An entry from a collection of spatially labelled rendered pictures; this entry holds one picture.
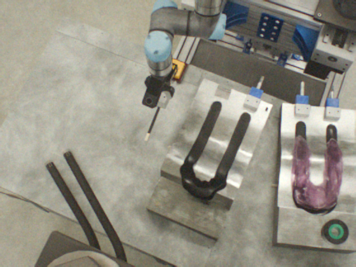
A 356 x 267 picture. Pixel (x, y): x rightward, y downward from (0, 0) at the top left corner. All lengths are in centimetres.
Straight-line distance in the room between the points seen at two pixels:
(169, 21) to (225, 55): 117
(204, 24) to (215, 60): 116
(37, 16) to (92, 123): 132
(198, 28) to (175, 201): 59
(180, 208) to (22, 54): 160
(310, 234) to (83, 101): 93
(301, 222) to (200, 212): 33
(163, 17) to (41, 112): 69
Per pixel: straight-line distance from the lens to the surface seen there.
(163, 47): 148
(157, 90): 164
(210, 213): 178
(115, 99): 197
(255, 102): 184
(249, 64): 268
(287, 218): 176
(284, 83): 266
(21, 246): 276
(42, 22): 313
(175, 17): 154
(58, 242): 63
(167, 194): 179
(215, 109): 185
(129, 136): 192
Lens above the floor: 262
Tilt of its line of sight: 72 degrees down
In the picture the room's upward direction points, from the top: 4 degrees counter-clockwise
